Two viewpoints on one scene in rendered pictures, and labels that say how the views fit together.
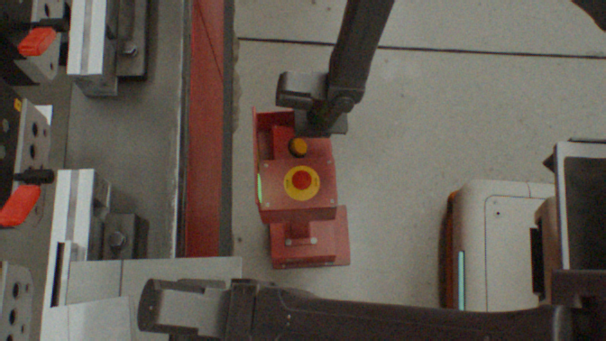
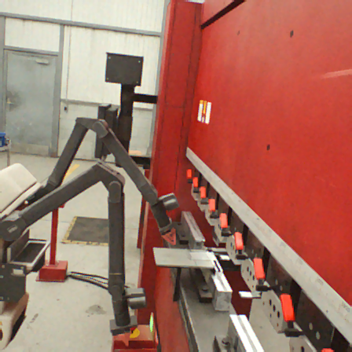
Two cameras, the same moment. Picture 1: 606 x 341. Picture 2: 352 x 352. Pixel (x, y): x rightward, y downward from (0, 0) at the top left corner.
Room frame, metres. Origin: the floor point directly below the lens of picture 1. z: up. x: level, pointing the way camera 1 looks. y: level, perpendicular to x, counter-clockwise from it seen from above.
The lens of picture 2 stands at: (1.75, -0.15, 1.76)
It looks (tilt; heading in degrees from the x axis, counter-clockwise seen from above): 12 degrees down; 169
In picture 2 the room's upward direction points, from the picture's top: 7 degrees clockwise
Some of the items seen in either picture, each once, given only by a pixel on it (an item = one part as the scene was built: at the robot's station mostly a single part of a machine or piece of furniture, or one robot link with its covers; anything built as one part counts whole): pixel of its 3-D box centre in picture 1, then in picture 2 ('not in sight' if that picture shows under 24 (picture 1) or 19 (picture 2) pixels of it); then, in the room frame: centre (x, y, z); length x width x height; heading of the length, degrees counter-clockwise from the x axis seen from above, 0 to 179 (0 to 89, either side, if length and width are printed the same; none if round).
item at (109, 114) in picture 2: not in sight; (108, 129); (-1.14, -0.16, 1.42); 0.45 x 0.12 x 0.36; 175
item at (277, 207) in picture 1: (296, 165); (133, 346); (0.39, 0.01, 0.75); 0.20 x 0.16 x 0.18; 0
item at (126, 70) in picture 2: not in sight; (121, 115); (-1.19, -0.07, 1.53); 0.51 x 0.25 x 0.85; 175
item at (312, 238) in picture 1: (300, 228); not in sight; (0.39, 0.01, 0.13); 0.10 x 0.10 x 0.01; 0
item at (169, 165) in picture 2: not in sight; (209, 181); (-0.89, 0.58, 1.15); 0.85 x 0.25 x 2.30; 89
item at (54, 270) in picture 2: not in sight; (54, 232); (-1.59, -0.55, 0.41); 0.25 x 0.20 x 0.83; 89
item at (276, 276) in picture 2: not in sight; (288, 293); (0.86, 0.36, 1.26); 0.15 x 0.09 x 0.17; 179
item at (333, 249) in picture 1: (310, 233); not in sight; (0.39, -0.02, 0.06); 0.25 x 0.20 x 0.12; 90
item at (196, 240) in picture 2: not in sight; (191, 231); (-0.47, 0.40, 0.92); 0.50 x 0.06 x 0.10; 179
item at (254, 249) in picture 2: not in sight; (263, 261); (0.66, 0.37, 1.26); 0.15 x 0.09 x 0.17; 179
